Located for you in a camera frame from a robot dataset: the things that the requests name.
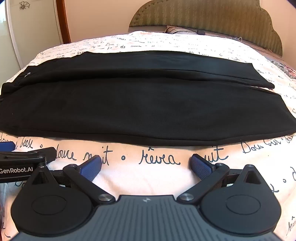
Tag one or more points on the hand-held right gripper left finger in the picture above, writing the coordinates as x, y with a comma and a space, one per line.
91, 168

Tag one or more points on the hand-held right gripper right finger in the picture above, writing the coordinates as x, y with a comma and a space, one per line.
200, 167

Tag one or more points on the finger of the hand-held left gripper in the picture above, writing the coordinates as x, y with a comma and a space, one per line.
7, 146
46, 154

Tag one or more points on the black pants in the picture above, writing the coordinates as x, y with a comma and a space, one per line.
138, 104

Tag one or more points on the white script-printed blanket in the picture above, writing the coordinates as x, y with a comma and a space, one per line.
148, 169

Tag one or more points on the white flower-print wardrobe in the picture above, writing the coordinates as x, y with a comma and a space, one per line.
30, 27

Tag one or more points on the colourful striped quilt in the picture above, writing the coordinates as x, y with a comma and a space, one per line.
285, 69

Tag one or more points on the small black clip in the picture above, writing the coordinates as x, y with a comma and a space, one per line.
201, 32

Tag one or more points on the patterned pillow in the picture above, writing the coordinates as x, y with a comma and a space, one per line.
179, 29

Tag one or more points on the green upholstered headboard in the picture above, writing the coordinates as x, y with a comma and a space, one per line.
208, 16

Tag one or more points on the brown wooden door frame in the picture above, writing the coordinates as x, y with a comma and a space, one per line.
63, 20

